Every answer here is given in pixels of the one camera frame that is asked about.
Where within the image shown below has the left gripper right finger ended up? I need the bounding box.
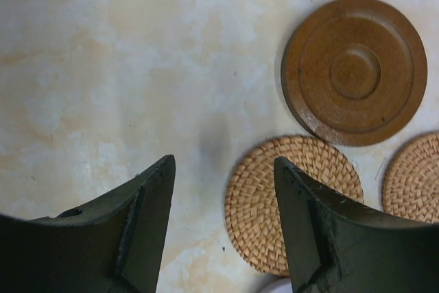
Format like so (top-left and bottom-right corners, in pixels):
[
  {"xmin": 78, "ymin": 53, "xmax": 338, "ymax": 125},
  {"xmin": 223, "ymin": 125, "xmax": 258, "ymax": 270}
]
[{"xmin": 274, "ymin": 157, "xmax": 438, "ymax": 292}]

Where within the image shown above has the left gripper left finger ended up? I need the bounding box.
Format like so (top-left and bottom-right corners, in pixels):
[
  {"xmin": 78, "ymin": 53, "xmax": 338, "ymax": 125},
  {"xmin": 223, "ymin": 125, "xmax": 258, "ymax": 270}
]
[{"xmin": 1, "ymin": 155, "xmax": 176, "ymax": 292}]

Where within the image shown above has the woven rattan coaster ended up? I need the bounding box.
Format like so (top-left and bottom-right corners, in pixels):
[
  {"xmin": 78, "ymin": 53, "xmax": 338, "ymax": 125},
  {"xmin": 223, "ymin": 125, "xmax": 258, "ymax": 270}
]
[
  {"xmin": 224, "ymin": 135, "xmax": 364, "ymax": 277},
  {"xmin": 381, "ymin": 131, "xmax": 438, "ymax": 224}
]

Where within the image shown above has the dark wooden coaster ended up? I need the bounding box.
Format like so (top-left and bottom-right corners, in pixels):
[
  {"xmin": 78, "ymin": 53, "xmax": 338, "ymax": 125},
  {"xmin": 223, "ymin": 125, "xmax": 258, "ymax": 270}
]
[{"xmin": 281, "ymin": 0, "xmax": 428, "ymax": 146}]

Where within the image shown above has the lavender plastic tray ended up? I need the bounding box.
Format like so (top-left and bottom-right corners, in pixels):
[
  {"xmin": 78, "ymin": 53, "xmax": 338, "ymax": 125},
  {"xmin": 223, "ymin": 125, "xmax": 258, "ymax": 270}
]
[{"xmin": 261, "ymin": 278, "xmax": 294, "ymax": 293}]

